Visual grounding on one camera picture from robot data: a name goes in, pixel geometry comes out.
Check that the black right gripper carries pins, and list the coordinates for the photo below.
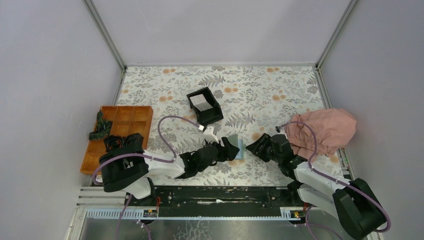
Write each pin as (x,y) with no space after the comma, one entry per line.
(264,140)

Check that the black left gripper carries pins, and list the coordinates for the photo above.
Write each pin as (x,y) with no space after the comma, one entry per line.
(228,152)

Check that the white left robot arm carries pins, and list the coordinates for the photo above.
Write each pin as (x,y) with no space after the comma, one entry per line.
(129,168)

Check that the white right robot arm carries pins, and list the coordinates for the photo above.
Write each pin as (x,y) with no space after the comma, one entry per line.
(352,202)

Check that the black card box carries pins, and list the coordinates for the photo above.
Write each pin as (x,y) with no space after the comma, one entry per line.
(209,116)

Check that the stack of white cards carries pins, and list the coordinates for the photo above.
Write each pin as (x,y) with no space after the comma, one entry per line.
(200,102)

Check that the pink cloth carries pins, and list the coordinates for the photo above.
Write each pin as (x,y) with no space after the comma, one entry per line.
(323,130)

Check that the orange compartment tray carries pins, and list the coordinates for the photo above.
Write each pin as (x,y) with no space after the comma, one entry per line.
(126,120)

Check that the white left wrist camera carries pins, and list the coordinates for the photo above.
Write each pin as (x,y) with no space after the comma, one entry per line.
(208,134)

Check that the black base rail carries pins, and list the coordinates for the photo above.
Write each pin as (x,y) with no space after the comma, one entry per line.
(220,201)

